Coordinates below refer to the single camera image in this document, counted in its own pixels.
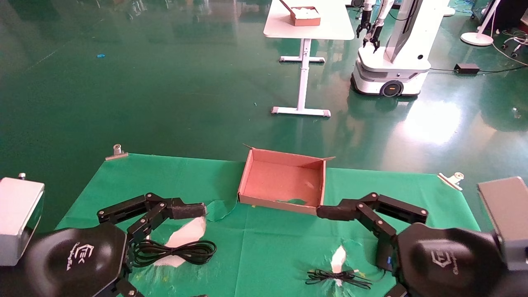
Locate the thin black USB cable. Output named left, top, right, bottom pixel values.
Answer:
left=305, top=267, right=384, bottom=290

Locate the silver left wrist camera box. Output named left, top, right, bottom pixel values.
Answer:
left=0, top=173, right=45, bottom=267

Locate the thick black coiled cable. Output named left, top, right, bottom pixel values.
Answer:
left=131, top=239, right=218, bottom=268

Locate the white packing paper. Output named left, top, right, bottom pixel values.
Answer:
left=294, top=6, right=321, bottom=18

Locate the green table cloth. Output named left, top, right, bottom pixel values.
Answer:
left=55, top=153, right=481, bottom=297

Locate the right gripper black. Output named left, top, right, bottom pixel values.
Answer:
left=316, top=192, right=509, bottom=297

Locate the black rectangular power brick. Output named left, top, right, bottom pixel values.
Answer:
left=454, top=63, right=481, bottom=75

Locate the white round stand with pole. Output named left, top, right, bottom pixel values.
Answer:
left=460, top=0, right=502, bottom=47

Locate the silver binder clip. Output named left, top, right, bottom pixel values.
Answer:
left=105, top=144, right=129, bottom=161
left=437, top=172, right=465, bottom=192

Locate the white wheeled robot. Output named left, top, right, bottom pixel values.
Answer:
left=350, top=0, right=451, bottom=98

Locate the white robot arm black gripper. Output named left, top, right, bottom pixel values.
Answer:
left=356, top=0, right=374, bottom=39
left=363, top=0, right=396, bottom=54

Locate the open brown cardboard box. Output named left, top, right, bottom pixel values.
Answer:
left=238, top=143, right=336, bottom=216

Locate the white pedestal table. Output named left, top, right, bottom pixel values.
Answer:
left=263, top=0, right=356, bottom=118

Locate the small cardboard box with flap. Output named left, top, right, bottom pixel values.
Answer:
left=279, top=0, right=322, bottom=27

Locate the dark equipment cabinet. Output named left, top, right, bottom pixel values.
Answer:
left=470, top=0, right=528, bottom=32

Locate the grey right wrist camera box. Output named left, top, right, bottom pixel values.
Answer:
left=477, top=176, right=528, bottom=272

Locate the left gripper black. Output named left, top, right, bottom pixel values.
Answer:
left=23, top=192, right=207, bottom=297

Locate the thin black power cord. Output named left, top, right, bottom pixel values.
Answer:
left=428, top=65, right=528, bottom=75

